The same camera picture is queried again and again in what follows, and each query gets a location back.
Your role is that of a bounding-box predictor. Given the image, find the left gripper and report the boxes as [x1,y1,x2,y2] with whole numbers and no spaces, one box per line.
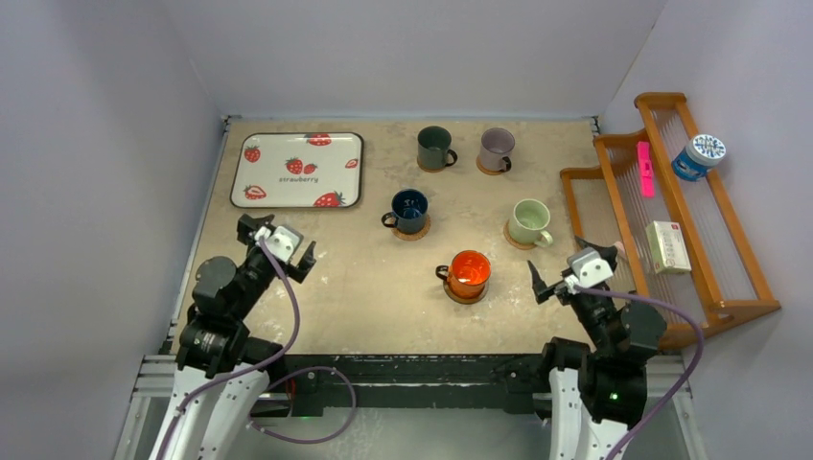
[230,214,313,320]

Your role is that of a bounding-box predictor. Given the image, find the pale green mug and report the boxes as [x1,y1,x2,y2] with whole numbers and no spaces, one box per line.
[508,198,553,247]

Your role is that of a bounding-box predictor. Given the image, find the orange mug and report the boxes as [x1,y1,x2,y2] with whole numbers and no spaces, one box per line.
[434,250,492,297]

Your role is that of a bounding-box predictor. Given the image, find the dark brown wooden coaster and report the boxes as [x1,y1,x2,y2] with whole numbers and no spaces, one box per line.
[443,284,489,305]

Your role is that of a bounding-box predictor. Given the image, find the navy blue mug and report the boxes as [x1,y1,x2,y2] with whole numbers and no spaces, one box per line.
[381,189,429,235]

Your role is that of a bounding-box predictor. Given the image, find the light wooden coaster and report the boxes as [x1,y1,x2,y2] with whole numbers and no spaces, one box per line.
[476,158,512,176]
[416,158,451,173]

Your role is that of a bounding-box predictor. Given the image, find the purple mug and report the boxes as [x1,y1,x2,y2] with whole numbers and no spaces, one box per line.
[477,127,516,170]

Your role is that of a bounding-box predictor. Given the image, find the dark green mug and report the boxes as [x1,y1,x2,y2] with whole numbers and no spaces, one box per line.
[417,126,458,169]

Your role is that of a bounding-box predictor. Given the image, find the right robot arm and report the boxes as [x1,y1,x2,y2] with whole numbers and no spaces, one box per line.
[529,238,666,459]

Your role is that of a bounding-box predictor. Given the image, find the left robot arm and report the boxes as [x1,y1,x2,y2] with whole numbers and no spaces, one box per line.
[150,214,315,459]

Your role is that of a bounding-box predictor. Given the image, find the small pink eraser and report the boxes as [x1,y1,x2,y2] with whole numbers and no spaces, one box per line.
[614,241,628,261]

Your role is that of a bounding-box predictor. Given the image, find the strawberry print tray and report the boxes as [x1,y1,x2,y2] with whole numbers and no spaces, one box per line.
[230,132,364,209]

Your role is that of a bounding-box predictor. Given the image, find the white card box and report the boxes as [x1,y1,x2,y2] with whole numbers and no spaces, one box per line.
[645,220,691,274]

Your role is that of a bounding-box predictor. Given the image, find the wooden tiered rack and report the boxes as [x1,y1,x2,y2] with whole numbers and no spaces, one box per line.
[560,92,780,337]

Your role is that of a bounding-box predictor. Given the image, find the pink marker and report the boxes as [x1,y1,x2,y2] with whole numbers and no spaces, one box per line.
[637,141,656,198]

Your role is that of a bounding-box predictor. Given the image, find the blue jar white lid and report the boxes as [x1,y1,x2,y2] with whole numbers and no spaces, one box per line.
[671,134,728,182]

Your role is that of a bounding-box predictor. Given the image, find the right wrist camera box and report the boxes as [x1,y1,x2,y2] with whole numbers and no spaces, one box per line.
[563,248,616,288]

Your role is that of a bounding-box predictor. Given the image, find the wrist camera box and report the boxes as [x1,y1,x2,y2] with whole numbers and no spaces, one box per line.
[253,225,304,265]
[563,248,616,288]

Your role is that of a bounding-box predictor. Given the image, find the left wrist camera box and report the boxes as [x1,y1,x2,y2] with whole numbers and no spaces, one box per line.
[253,225,304,265]

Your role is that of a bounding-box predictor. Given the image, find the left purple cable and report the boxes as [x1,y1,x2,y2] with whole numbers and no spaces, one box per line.
[154,237,359,460]

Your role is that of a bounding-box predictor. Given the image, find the purple cable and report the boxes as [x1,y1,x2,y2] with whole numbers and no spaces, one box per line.
[154,237,359,460]
[573,286,707,460]

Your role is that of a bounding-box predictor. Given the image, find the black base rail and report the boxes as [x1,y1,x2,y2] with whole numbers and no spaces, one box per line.
[252,354,552,417]

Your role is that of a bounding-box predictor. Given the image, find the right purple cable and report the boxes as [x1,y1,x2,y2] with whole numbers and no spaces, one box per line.
[573,286,707,460]

